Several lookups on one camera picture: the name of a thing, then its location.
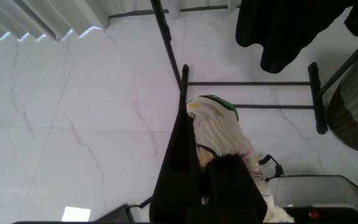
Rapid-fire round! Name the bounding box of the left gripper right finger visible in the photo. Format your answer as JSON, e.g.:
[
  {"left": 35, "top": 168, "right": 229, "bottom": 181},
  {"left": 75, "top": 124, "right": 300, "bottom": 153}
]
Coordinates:
[{"left": 208, "top": 154, "right": 269, "bottom": 222}]

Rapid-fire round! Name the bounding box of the white laundry basket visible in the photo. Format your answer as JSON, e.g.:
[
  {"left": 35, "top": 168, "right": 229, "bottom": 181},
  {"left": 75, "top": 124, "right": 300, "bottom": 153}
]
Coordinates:
[{"left": 326, "top": 42, "right": 358, "bottom": 156}]

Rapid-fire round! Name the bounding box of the black T-shirt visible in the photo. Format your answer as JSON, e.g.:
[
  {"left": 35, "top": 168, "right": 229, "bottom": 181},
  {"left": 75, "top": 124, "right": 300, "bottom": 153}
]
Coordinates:
[{"left": 234, "top": 0, "right": 358, "bottom": 75}]

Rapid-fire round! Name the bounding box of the black clothes rack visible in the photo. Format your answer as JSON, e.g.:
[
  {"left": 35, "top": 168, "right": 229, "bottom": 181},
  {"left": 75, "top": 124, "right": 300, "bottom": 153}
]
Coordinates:
[{"left": 149, "top": 0, "right": 358, "bottom": 136}]

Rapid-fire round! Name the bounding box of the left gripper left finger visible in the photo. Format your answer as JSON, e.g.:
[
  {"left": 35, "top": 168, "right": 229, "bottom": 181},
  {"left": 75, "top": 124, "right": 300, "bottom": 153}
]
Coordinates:
[{"left": 149, "top": 101, "right": 204, "bottom": 222}]

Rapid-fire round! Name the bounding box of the white curtain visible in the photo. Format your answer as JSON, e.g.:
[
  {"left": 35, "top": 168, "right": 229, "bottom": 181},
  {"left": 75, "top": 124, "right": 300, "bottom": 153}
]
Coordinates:
[{"left": 0, "top": 0, "right": 242, "bottom": 43}]

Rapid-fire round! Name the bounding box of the black cable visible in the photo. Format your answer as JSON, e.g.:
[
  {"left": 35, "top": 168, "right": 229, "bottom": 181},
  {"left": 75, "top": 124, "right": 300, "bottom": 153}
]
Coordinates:
[{"left": 257, "top": 154, "right": 285, "bottom": 182}]

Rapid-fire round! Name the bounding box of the cream printed garment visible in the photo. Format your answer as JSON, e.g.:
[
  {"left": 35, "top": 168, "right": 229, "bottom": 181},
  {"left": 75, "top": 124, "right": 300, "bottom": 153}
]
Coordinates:
[{"left": 186, "top": 94, "right": 295, "bottom": 223}]

